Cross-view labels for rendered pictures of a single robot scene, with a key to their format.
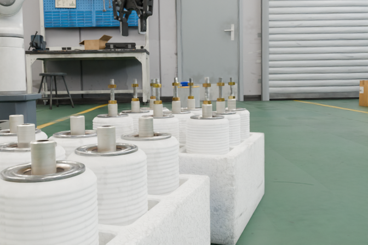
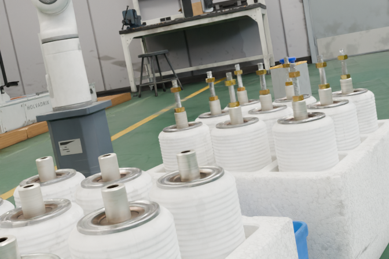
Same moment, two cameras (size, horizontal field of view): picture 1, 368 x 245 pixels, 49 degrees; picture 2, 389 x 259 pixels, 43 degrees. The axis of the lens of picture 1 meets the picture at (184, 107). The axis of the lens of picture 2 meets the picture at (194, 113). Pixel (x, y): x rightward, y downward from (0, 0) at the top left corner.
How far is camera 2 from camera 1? 0.15 m
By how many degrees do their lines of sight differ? 16
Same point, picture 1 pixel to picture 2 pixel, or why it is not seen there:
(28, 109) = (95, 123)
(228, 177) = (335, 203)
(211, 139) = (307, 150)
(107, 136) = (113, 202)
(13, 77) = (73, 87)
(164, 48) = not seen: outside the picture
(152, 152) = (193, 204)
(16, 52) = (71, 56)
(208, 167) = (306, 190)
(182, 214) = not seen: outside the picture
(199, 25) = not seen: outside the picture
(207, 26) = not seen: outside the picture
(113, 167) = (117, 249)
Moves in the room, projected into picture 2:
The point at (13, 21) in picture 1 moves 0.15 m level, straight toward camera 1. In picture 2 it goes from (63, 18) to (55, 13)
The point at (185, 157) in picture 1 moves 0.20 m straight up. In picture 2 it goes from (273, 179) to (252, 48)
